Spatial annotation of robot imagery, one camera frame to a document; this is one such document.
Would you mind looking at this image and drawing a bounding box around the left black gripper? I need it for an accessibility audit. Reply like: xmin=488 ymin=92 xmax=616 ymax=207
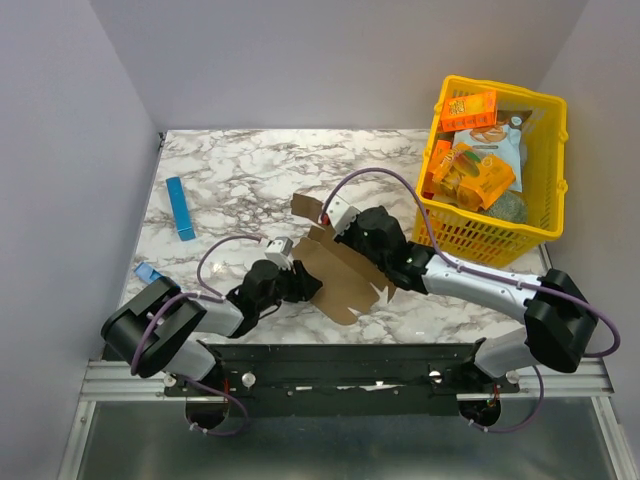
xmin=257 ymin=259 xmax=323 ymax=314

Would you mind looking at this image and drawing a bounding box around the brown cardboard box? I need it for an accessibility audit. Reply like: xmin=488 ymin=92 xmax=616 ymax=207
xmin=290 ymin=193 xmax=396 ymax=326

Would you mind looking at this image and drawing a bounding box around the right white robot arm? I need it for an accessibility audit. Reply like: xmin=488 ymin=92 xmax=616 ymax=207
xmin=325 ymin=206 xmax=597 ymax=392

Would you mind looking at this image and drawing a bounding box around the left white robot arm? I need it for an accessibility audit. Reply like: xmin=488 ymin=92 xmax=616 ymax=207
xmin=101 ymin=260 xmax=323 ymax=395

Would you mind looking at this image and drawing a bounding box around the long blue box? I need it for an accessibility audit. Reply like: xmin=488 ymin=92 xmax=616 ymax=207
xmin=166 ymin=176 xmax=196 ymax=241

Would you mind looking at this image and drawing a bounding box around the small blue box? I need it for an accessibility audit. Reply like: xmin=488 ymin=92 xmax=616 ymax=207
xmin=134 ymin=262 xmax=162 ymax=285

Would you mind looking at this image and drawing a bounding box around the orange snack box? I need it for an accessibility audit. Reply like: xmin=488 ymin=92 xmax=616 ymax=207
xmin=440 ymin=90 xmax=497 ymax=132

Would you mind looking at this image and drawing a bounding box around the yellow plastic basket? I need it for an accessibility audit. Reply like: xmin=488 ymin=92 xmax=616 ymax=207
xmin=416 ymin=75 xmax=569 ymax=267

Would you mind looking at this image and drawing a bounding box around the orange mango snack bag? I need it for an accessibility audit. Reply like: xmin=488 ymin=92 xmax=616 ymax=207
xmin=428 ymin=142 xmax=516 ymax=211

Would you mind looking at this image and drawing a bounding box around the small orange packet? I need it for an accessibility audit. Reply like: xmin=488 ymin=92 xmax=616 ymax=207
xmin=431 ymin=140 xmax=452 ymax=165

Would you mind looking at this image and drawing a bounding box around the green textured pouch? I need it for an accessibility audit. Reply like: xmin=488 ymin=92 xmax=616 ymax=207
xmin=483 ymin=190 xmax=528 ymax=224

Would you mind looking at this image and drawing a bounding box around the light blue snack bag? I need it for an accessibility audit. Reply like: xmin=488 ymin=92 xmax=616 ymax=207
xmin=452 ymin=123 xmax=522 ymax=192

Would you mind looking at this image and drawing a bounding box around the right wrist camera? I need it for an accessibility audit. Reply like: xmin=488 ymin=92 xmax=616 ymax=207
xmin=322 ymin=195 xmax=360 ymax=236

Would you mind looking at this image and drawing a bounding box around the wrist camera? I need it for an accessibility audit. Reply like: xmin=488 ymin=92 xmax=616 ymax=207
xmin=264 ymin=237 xmax=293 ymax=270
xmin=322 ymin=195 xmax=360 ymax=236

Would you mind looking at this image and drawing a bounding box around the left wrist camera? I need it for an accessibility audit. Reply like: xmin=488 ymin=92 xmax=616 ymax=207
xmin=264 ymin=237 xmax=293 ymax=270

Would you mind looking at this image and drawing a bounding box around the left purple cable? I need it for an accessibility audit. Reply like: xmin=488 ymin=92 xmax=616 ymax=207
xmin=130 ymin=234 xmax=266 ymax=376

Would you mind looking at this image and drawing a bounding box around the purple cable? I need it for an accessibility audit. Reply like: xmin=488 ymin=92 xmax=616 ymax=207
xmin=319 ymin=168 xmax=624 ymax=359
xmin=130 ymin=234 xmax=266 ymax=376

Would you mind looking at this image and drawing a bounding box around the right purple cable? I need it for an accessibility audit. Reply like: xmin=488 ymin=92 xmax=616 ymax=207
xmin=319 ymin=168 xmax=624 ymax=359

